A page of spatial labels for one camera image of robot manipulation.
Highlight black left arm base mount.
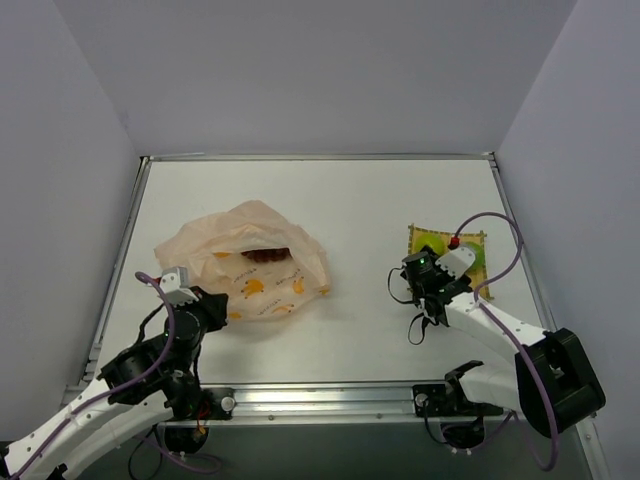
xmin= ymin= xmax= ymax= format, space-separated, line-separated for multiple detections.
xmin=163 ymin=387 xmax=236 ymax=454

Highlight yellow-green fake pear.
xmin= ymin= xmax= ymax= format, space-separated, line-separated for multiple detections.
xmin=412 ymin=233 xmax=447 ymax=256

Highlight yellow bamboo tray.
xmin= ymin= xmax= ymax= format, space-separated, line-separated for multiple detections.
xmin=400 ymin=225 xmax=488 ymax=304

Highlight green fake lime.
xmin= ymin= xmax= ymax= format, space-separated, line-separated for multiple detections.
xmin=467 ymin=242 xmax=485 ymax=272

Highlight aluminium front frame rail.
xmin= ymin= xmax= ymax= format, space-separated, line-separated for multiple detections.
xmin=64 ymin=377 xmax=598 ymax=426

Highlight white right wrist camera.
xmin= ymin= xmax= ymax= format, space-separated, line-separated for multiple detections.
xmin=435 ymin=244 xmax=476 ymax=279

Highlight translucent peach plastic bag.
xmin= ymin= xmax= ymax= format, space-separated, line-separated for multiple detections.
xmin=154 ymin=200 xmax=331 ymax=321

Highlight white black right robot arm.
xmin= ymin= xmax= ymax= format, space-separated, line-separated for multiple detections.
xmin=401 ymin=247 xmax=606 ymax=438

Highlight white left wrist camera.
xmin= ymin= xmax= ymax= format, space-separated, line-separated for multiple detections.
xmin=159 ymin=266 xmax=198 ymax=307

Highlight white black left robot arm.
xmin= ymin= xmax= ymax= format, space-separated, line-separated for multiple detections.
xmin=1 ymin=287 xmax=228 ymax=479

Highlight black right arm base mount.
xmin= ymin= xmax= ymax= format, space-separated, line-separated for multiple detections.
xmin=412 ymin=383 xmax=504 ymax=455

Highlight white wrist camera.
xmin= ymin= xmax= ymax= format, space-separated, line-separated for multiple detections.
xmin=159 ymin=266 xmax=198 ymax=307
xmin=435 ymin=244 xmax=476 ymax=279

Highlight dark red fake grapes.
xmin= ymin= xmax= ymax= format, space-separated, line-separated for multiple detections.
xmin=241 ymin=247 xmax=291 ymax=263

